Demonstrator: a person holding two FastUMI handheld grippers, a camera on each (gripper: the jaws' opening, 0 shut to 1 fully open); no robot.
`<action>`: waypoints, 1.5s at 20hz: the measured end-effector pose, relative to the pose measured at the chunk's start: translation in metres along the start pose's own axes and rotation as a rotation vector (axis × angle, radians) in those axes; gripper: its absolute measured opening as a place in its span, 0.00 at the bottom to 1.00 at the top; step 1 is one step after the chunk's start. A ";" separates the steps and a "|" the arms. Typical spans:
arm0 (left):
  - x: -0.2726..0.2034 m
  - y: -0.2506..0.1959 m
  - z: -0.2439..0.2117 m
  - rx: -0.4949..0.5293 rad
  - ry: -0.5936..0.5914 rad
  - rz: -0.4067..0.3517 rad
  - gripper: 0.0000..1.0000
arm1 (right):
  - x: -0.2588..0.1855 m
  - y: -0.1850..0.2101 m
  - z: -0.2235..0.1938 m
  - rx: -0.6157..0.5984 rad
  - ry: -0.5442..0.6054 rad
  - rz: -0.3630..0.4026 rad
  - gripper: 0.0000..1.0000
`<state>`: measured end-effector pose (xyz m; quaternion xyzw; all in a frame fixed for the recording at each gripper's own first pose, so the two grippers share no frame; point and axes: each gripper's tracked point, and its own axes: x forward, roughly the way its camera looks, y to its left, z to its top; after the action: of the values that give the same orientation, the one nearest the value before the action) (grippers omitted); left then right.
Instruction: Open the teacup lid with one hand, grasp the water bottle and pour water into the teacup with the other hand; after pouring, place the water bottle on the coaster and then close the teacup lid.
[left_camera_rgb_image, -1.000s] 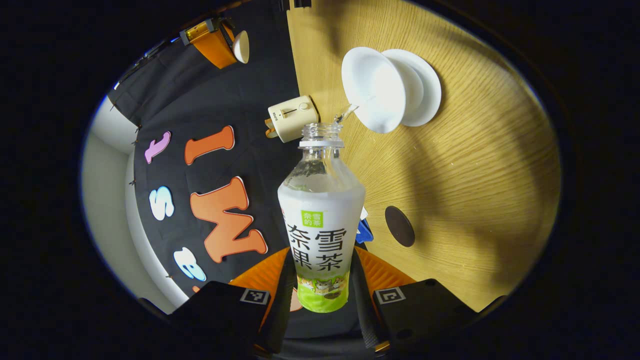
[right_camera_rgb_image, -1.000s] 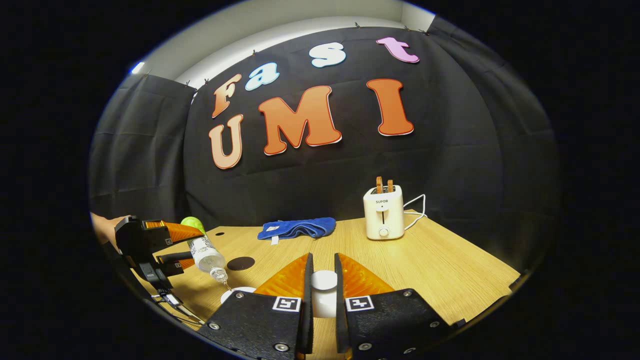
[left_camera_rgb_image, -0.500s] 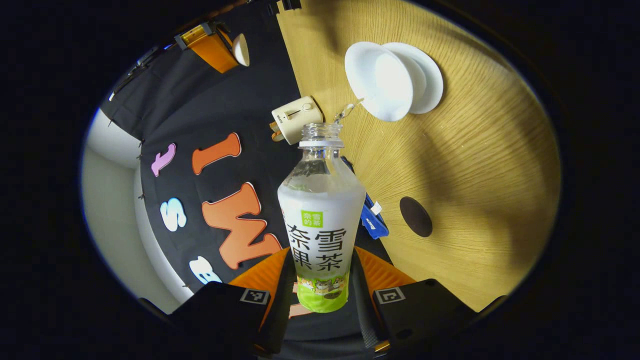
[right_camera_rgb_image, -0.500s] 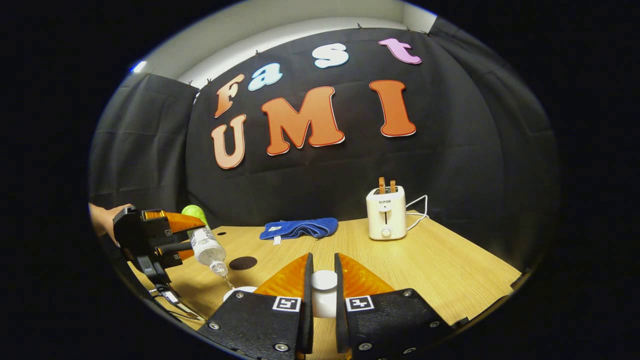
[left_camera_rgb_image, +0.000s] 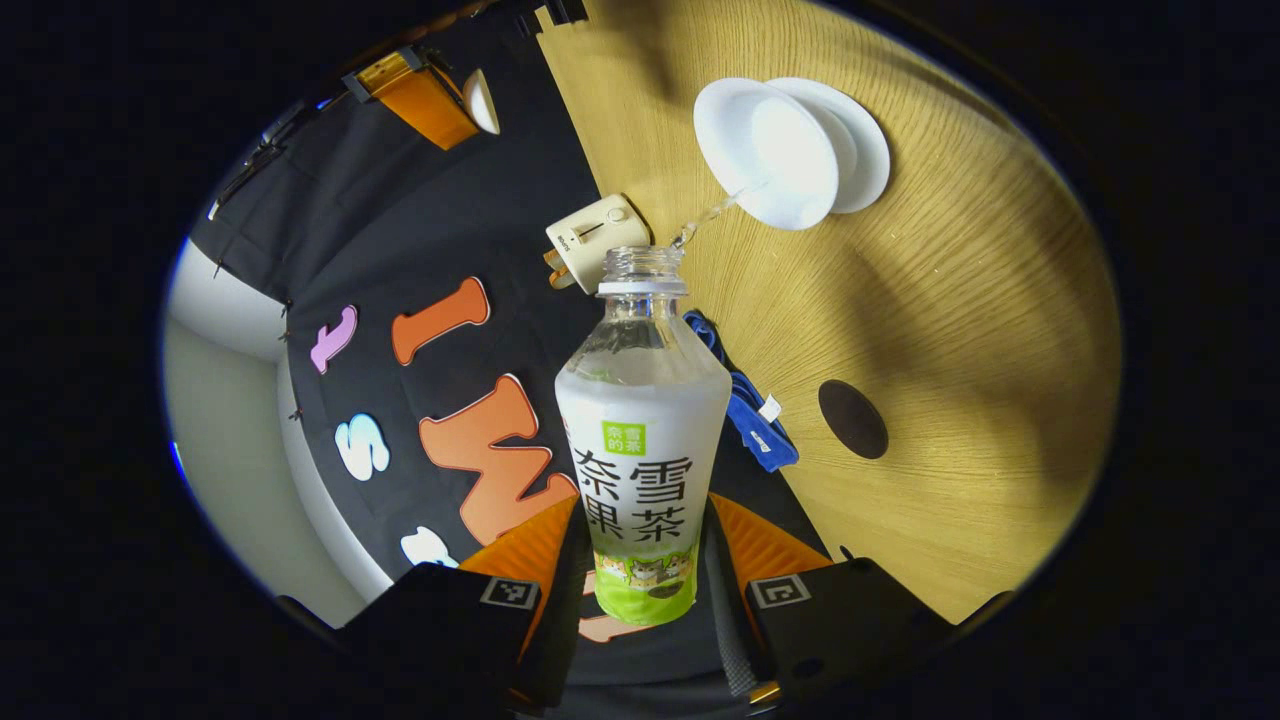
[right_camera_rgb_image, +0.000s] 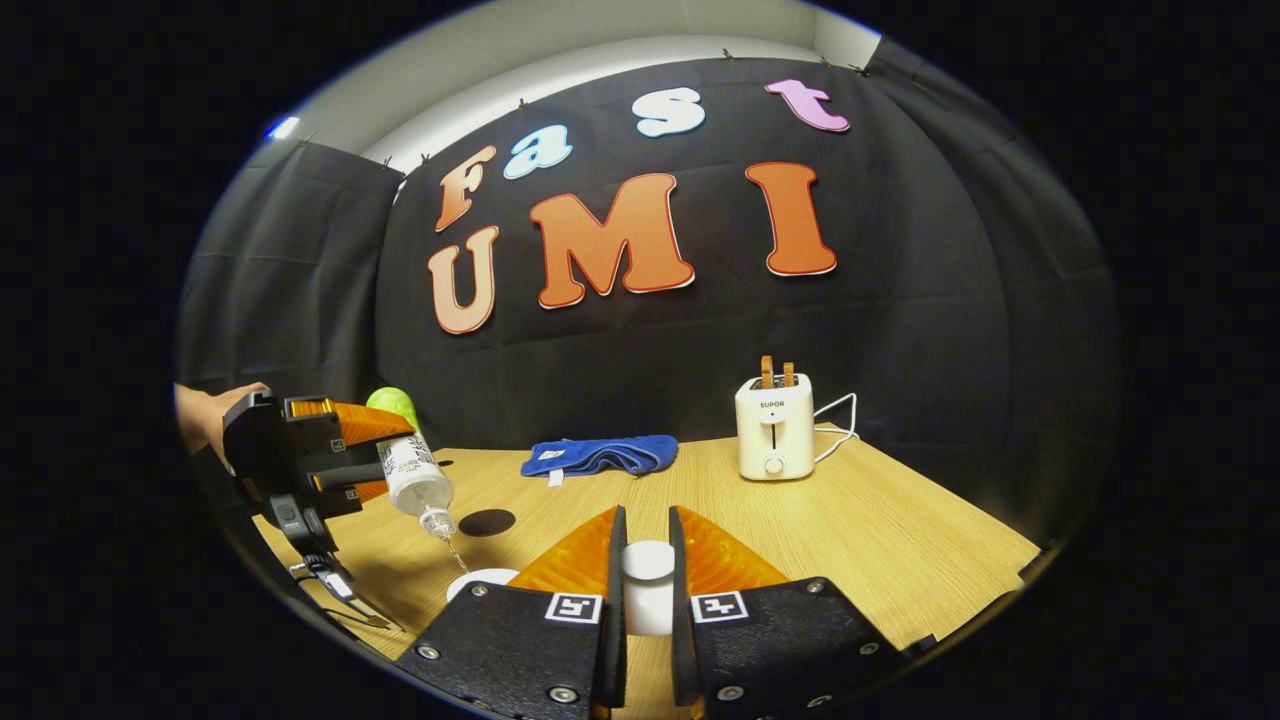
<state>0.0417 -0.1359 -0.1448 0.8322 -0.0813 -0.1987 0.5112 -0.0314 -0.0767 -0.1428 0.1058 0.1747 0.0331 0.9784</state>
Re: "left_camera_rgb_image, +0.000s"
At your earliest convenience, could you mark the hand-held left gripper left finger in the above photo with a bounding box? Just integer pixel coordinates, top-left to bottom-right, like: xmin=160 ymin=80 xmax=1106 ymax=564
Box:
xmin=340 ymin=495 xmax=586 ymax=716

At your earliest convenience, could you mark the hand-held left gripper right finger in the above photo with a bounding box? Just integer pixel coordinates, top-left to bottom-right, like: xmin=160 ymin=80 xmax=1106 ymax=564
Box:
xmin=705 ymin=493 xmax=956 ymax=706

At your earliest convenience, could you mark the dark round coaster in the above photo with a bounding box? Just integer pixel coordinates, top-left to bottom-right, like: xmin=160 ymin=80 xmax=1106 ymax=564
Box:
xmin=818 ymin=379 xmax=889 ymax=460

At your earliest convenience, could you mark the clear plastic water bottle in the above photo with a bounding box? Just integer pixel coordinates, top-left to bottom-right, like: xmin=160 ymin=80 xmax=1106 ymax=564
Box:
xmin=555 ymin=245 xmax=733 ymax=628

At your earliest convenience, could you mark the white teacup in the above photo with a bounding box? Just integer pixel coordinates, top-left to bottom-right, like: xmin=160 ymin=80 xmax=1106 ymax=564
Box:
xmin=693 ymin=78 xmax=839 ymax=231

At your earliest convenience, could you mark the black backdrop cloth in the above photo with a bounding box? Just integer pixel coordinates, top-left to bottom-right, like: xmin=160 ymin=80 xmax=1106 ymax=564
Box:
xmin=190 ymin=0 xmax=831 ymax=691

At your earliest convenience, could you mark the cream toaster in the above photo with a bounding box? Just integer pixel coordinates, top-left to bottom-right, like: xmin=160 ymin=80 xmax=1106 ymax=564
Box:
xmin=545 ymin=194 xmax=651 ymax=293

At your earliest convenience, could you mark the blue towel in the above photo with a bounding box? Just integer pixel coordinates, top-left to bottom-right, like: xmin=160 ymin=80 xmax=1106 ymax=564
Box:
xmin=683 ymin=310 xmax=801 ymax=473

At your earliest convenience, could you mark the white saucer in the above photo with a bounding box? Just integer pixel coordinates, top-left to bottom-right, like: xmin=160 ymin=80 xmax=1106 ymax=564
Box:
xmin=770 ymin=77 xmax=891 ymax=215

